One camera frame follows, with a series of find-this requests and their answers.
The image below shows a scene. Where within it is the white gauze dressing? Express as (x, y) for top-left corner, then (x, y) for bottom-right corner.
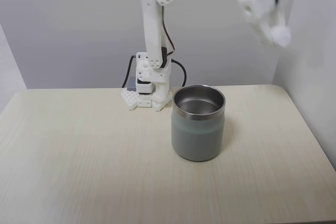
(270, 25), (292, 48)

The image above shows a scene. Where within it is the grey stainless steel cup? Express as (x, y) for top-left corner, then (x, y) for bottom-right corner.
(171, 84), (226, 162)

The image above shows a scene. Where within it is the grey table clamp block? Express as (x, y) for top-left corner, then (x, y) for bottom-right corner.
(125, 77), (138, 91)

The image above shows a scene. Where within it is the black power cable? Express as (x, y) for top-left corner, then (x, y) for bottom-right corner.
(170, 59), (187, 88)

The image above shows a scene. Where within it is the red black servo cable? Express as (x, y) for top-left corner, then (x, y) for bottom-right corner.
(161, 5), (176, 53)

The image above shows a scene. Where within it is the dark red black cable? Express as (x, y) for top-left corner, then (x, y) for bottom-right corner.
(121, 55), (137, 89)

